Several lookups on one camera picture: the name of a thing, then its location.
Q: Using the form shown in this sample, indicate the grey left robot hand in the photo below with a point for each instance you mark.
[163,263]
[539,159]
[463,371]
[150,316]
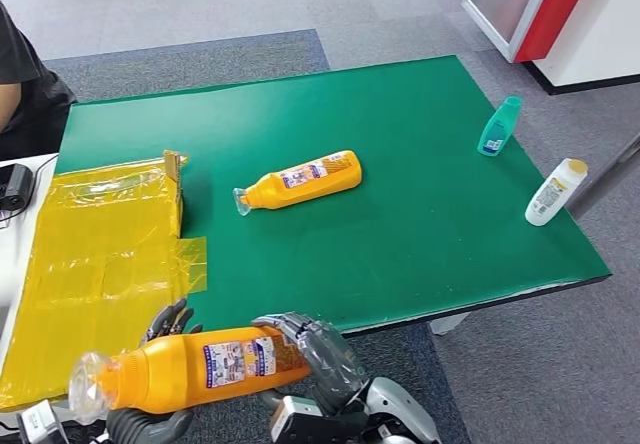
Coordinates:
[145,428]

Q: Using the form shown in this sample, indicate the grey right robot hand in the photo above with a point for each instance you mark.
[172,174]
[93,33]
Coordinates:
[330,361]

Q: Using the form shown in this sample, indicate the orange bottle with clear cap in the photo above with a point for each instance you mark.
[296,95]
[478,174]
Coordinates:
[175,368]
[300,186]

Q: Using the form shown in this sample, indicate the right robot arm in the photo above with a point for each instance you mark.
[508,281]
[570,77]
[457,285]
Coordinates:
[400,408]

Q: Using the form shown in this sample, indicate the teal bottle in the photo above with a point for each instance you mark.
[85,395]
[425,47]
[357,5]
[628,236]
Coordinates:
[497,130]

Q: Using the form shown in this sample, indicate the white bottle with yellow cap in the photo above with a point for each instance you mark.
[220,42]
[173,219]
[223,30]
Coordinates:
[552,196]

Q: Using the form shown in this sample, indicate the white table foot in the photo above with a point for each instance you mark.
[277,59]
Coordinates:
[447,325]

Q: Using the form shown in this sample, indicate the green table mat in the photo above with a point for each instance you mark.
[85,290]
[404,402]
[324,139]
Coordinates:
[400,229]

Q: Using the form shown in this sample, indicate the yellow plastic-wrapped box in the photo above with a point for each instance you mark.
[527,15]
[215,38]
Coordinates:
[100,262]

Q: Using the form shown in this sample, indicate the white side table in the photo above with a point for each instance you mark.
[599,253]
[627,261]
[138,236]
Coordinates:
[15,255]

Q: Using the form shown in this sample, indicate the black device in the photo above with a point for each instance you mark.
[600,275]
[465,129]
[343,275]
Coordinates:
[15,186]

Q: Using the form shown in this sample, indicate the person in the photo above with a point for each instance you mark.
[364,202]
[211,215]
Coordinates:
[30,103]

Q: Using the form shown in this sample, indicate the grey metal pole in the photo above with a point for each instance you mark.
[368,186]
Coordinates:
[605,176]

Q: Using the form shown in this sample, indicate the red and white sign stand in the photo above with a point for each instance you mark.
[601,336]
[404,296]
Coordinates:
[525,4]

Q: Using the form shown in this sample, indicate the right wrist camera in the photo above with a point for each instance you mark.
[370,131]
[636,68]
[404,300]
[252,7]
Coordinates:
[295,421]

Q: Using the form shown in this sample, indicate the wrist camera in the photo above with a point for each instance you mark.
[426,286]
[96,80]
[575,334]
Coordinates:
[40,424]
[295,421]

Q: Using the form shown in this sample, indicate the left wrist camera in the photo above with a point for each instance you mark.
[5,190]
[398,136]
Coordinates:
[40,424]

